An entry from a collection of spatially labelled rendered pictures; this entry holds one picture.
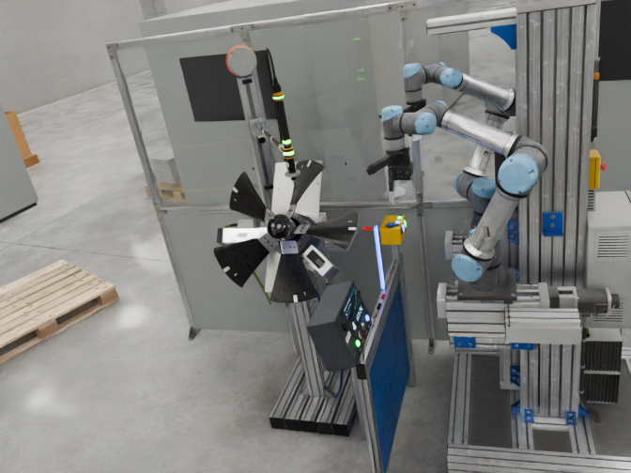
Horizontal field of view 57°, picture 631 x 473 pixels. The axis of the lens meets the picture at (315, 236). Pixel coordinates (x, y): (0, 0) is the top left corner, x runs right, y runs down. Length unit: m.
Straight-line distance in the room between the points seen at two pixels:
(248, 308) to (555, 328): 2.28
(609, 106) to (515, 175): 2.99
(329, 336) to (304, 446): 1.43
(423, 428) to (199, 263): 1.80
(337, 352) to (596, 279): 1.12
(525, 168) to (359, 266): 1.82
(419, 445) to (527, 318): 1.11
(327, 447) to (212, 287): 1.42
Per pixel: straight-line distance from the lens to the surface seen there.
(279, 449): 3.32
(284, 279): 2.69
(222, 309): 4.15
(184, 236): 3.96
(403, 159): 2.20
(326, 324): 1.91
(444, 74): 2.53
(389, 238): 2.90
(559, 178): 2.41
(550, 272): 2.59
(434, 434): 3.26
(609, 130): 4.98
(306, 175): 2.78
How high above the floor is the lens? 2.31
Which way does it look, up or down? 25 degrees down
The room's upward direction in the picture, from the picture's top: 10 degrees counter-clockwise
